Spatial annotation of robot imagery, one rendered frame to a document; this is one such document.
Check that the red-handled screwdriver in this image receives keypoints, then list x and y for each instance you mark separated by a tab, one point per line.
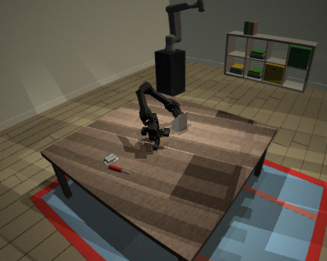
116	168

